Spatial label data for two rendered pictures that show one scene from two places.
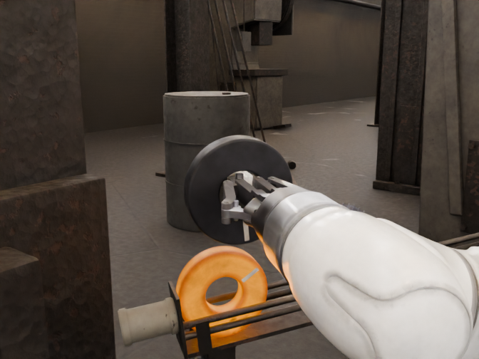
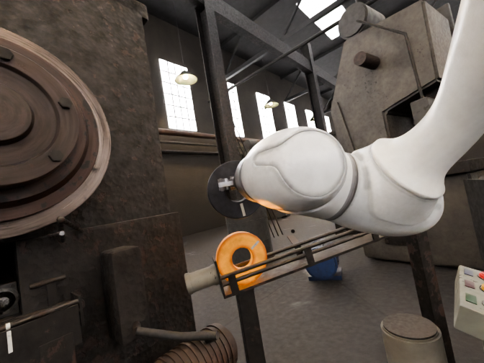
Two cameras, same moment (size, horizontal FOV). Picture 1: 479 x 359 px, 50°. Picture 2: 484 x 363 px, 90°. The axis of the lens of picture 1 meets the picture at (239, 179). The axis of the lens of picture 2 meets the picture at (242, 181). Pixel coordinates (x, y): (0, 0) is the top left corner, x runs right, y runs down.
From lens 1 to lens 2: 0.22 m
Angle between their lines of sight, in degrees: 17
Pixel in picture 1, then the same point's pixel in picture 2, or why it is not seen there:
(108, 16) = (199, 179)
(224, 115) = not seen: hidden behind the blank
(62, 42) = (153, 150)
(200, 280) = (227, 250)
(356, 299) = (268, 154)
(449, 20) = (348, 142)
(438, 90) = not seen: hidden behind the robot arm
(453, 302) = (325, 137)
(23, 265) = (130, 249)
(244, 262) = (250, 238)
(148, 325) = (201, 279)
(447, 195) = not seen: hidden behind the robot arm
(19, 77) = (132, 166)
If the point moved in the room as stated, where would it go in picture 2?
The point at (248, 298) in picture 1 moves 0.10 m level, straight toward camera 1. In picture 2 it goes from (256, 258) to (254, 269)
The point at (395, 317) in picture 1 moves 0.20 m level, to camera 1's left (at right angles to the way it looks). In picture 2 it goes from (289, 148) to (103, 183)
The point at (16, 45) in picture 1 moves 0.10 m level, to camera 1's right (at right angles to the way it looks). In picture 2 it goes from (130, 152) to (157, 147)
